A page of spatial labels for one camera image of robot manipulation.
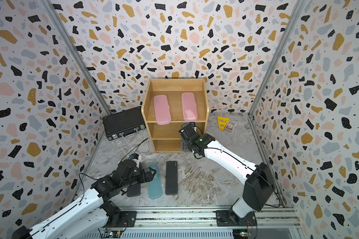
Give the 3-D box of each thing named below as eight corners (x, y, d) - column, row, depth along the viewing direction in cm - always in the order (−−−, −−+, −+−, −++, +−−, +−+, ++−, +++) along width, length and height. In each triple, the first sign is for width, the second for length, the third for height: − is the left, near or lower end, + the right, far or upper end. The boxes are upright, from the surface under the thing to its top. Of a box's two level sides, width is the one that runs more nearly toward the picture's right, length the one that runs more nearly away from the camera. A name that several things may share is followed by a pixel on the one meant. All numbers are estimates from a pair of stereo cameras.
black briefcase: (110, 143, 106) (106, 138, 101) (105, 121, 119) (101, 116, 114) (150, 128, 115) (148, 123, 110) (141, 110, 128) (139, 104, 123)
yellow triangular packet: (218, 130, 115) (218, 128, 113) (216, 118, 123) (216, 116, 121) (230, 130, 115) (231, 128, 113) (227, 118, 123) (228, 116, 121)
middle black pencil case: (163, 194, 84) (163, 193, 82) (167, 163, 96) (166, 161, 94) (177, 194, 84) (177, 193, 82) (179, 163, 96) (178, 161, 94)
